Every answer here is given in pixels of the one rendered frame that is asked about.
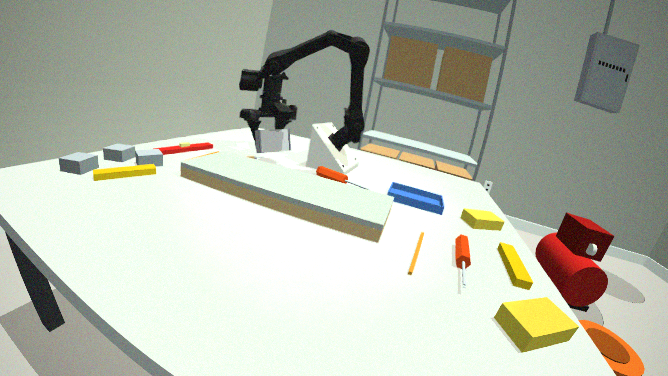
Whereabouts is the yellow flat block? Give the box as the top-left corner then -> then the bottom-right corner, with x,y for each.
460,208 -> 505,231
494,297 -> 579,353

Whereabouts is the white panel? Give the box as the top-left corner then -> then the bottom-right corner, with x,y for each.
180,151 -> 394,243

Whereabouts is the red spirit level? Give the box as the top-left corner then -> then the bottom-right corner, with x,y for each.
153,142 -> 214,155

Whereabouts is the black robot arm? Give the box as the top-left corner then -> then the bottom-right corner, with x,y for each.
239,30 -> 370,152

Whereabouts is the blue rectangular tray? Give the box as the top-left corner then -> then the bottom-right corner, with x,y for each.
387,182 -> 444,215

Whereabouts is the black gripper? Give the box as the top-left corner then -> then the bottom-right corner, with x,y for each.
239,92 -> 291,142

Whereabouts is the yellow flat bar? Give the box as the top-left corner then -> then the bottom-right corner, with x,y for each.
93,164 -> 156,181
497,242 -> 533,290

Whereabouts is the orange-handled screwdriver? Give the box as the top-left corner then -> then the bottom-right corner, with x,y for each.
316,166 -> 371,191
455,234 -> 471,289

